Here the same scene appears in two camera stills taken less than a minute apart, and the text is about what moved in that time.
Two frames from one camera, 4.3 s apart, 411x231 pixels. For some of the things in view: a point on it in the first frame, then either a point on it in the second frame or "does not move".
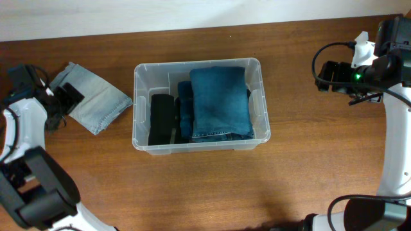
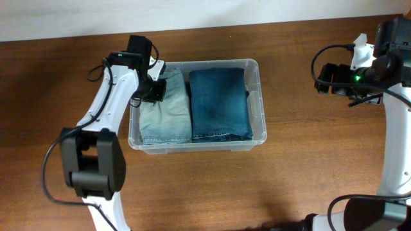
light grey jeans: [101, 104] -> [168, 121]
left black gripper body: [67, 97] -> [155, 89]
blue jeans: [221, 107] does not move
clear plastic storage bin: [162, 77] does not move
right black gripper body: [347, 74] does not move
